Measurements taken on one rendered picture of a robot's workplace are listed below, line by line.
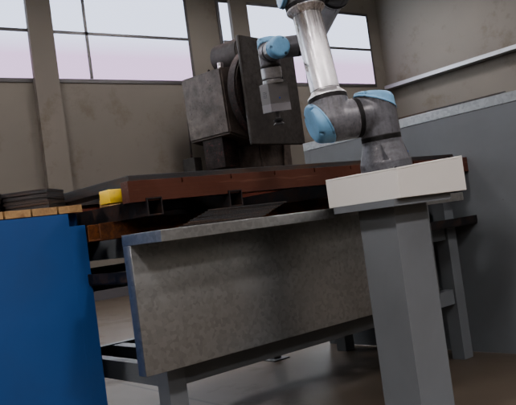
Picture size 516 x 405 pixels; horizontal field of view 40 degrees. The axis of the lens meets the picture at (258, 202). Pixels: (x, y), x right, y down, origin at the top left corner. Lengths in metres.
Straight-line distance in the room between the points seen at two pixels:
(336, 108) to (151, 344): 0.82
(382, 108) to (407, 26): 10.33
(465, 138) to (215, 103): 6.06
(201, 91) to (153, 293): 7.22
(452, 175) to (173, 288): 0.86
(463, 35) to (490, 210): 8.70
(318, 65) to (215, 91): 6.84
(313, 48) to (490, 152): 1.19
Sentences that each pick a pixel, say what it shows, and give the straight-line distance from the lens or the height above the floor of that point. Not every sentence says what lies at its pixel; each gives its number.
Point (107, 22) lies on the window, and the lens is 9.69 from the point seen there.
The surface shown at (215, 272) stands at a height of 0.54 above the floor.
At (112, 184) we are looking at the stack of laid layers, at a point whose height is 0.83.
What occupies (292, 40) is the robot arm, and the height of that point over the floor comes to 1.28.
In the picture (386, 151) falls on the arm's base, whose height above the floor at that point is 0.82.
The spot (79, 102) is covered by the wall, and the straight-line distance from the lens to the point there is 9.24.
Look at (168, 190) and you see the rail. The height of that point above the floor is 0.79.
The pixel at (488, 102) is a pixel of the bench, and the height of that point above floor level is 1.03.
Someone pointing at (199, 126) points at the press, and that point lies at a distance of 9.10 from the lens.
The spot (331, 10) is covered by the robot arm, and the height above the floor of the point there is 1.30.
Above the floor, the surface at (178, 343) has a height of 0.37.
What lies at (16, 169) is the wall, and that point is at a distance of 8.80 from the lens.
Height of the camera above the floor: 0.66
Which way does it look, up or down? 2 degrees up
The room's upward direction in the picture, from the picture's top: 8 degrees counter-clockwise
